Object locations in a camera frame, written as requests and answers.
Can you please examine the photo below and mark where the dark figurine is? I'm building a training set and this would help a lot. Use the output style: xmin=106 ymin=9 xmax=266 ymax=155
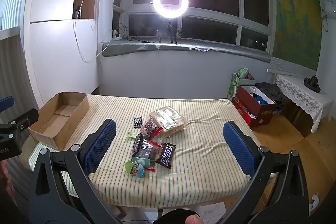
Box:
xmin=304 ymin=75 xmax=321 ymax=93

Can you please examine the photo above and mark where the teal snack packet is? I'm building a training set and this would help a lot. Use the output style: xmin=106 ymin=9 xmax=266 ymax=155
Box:
xmin=131 ymin=156 xmax=151 ymax=167

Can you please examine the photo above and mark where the brown chocolate bar packet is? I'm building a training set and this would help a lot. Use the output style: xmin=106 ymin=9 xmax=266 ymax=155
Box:
xmin=155 ymin=143 xmax=176 ymax=169

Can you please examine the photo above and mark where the black cable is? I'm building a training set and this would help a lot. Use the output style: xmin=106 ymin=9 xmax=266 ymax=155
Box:
xmin=122 ymin=34 xmax=159 ymax=44

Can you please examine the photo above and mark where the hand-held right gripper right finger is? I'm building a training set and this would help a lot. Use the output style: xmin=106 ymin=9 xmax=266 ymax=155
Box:
xmin=223 ymin=121 xmax=309 ymax=224

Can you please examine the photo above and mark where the white paper scrap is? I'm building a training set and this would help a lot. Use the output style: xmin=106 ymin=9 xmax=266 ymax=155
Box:
xmin=309 ymin=193 xmax=322 ymax=211

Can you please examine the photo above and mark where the dark cloth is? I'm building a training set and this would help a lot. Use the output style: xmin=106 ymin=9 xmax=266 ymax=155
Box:
xmin=255 ymin=82 xmax=282 ymax=102

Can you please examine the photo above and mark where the grey windowsill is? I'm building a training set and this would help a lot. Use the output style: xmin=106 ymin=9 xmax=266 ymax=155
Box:
xmin=101 ymin=40 xmax=272 ymax=62

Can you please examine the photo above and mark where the red cardboard box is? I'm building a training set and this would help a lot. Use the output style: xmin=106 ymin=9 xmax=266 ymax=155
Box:
xmin=231 ymin=85 xmax=278 ymax=128

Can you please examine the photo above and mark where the person's right hand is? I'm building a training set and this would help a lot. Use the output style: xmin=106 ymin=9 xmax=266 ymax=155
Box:
xmin=184 ymin=214 xmax=203 ymax=224

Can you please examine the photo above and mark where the white cable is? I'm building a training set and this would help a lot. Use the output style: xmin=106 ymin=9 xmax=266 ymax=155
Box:
xmin=72 ymin=0 xmax=113 ymax=62

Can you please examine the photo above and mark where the ring light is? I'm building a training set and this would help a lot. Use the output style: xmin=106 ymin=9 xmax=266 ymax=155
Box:
xmin=153 ymin=0 xmax=190 ymax=16

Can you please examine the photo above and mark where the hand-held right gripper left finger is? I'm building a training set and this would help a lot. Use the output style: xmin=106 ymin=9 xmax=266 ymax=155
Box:
xmin=28 ymin=118 xmax=124 ymax=224

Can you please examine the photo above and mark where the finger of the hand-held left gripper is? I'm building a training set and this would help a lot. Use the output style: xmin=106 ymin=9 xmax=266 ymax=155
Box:
xmin=0 ymin=108 xmax=40 ymax=141
xmin=0 ymin=96 xmax=14 ymax=113

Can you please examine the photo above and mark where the striped cloth cover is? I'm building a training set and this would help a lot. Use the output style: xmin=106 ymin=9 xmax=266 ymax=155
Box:
xmin=18 ymin=94 xmax=279 ymax=207

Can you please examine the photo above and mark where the green egg-shaped candy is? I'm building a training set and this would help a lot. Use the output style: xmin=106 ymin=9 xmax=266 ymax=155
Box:
xmin=123 ymin=160 xmax=146 ymax=178

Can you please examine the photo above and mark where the white cabinet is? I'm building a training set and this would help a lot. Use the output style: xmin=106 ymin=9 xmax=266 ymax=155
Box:
xmin=23 ymin=0 xmax=103 ymax=109

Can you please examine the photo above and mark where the white table with lace cloth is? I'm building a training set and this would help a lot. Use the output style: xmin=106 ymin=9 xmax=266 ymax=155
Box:
xmin=266 ymin=69 xmax=334 ymax=134

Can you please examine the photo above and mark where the person's left hand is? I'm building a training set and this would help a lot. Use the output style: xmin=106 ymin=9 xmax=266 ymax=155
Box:
xmin=0 ymin=161 xmax=15 ymax=196

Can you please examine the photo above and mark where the clear bag of silver packets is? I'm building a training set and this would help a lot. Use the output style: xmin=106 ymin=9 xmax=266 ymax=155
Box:
xmin=149 ymin=106 xmax=188 ymax=138

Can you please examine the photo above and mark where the clear red-edged dark snack packet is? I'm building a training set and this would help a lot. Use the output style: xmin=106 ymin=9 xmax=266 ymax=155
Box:
xmin=136 ymin=139 xmax=164 ymax=161
xmin=140 ymin=119 xmax=164 ymax=140

